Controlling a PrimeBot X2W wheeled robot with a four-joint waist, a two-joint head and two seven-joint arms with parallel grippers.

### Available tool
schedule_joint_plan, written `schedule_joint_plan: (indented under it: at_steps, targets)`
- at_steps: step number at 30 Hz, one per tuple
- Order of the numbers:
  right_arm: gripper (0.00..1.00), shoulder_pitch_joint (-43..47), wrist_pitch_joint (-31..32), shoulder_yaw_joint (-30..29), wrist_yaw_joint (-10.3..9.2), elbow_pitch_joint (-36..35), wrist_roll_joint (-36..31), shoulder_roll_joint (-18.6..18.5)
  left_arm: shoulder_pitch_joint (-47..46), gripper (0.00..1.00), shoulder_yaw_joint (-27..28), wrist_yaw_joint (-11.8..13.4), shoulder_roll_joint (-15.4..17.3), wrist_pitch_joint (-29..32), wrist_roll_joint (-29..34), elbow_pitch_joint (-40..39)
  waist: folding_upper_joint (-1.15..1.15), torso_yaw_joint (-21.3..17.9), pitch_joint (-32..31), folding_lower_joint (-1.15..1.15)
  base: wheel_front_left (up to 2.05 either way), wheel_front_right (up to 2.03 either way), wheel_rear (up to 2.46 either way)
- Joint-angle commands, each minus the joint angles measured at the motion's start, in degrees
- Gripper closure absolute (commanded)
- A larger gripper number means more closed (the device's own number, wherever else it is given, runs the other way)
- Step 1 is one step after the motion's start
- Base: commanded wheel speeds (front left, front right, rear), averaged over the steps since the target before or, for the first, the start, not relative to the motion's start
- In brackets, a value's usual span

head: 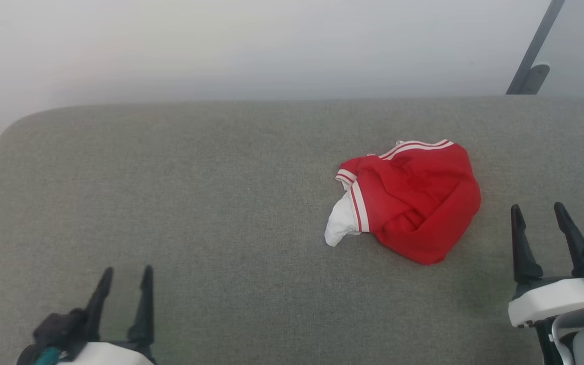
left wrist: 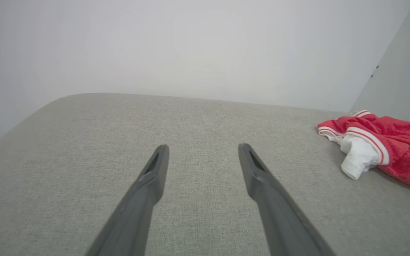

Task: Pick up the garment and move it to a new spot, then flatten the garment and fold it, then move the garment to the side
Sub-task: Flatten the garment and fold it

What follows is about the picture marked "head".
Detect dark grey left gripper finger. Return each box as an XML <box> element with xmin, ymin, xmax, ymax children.
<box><xmin>127</xmin><ymin>265</ymin><xmax>155</xmax><ymax>347</ymax></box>
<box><xmin>85</xmin><ymin>267</ymin><xmax>114</xmax><ymax>341</ymax></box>

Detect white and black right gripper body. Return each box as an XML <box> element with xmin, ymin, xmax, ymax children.
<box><xmin>507</xmin><ymin>243</ymin><xmax>584</xmax><ymax>329</ymax></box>

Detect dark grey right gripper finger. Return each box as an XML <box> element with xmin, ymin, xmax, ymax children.
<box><xmin>554</xmin><ymin>201</ymin><xmax>584</xmax><ymax>278</ymax></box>
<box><xmin>510</xmin><ymin>204</ymin><xmax>544</xmax><ymax>285</ymax></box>

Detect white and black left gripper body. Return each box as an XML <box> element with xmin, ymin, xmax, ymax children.
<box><xmin>17</xmin><ymin>308</ymin><xmax>157</xmax><ymax>365</ymax></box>

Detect red garment with white stripes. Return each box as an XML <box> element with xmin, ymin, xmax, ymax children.
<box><xmin>324</xmin><ymin>139</ymin><xmax>482</xmax><ymax>266</ymax></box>

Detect grey fabric sofa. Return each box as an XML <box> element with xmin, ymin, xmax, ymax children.
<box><xmin>0</xmin><ymin>95</ymin><xmax>584</xmax><ymax>365</ymax></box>

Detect teal cable on left gripper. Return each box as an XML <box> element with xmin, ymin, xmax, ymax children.
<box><xmin>32</xmin><ymin>346</ymin><xmax>62</xmax><ymax>365</ymax></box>

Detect dark grey slanted metal post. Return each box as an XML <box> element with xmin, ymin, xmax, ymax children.
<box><xmin>505</xmin><ymin>0</ymin><xmax>566</xmax><ymax>96</ymax></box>

